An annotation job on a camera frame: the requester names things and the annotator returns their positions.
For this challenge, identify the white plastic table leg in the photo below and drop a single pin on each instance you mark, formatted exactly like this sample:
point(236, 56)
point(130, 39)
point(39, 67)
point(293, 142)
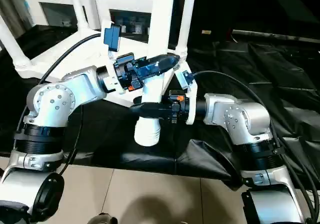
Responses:
point(12, 49)
point(161, 21)
point(186, 21)
point(78, 9)

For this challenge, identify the white plastic table top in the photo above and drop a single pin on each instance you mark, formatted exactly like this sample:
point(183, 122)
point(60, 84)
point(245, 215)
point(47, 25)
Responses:
point(85, 59)

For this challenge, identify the blue upright panel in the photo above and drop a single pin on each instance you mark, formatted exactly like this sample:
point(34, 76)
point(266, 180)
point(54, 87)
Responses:
point(176, 9)

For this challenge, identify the black mat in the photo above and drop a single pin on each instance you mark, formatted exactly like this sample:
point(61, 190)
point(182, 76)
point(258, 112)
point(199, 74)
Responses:
point(262, 84)

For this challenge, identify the dark metal bar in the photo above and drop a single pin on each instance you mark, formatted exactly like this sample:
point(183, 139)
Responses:
point(275, 36)

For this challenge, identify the teal plastic sheet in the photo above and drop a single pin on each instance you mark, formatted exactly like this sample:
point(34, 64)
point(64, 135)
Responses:
point(25, 5)

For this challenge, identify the grey curtain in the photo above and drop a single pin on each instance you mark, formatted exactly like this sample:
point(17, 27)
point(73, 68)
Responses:
point(12, 6)

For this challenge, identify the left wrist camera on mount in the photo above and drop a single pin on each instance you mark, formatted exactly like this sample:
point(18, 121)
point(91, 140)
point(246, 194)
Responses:
point(112, 37)

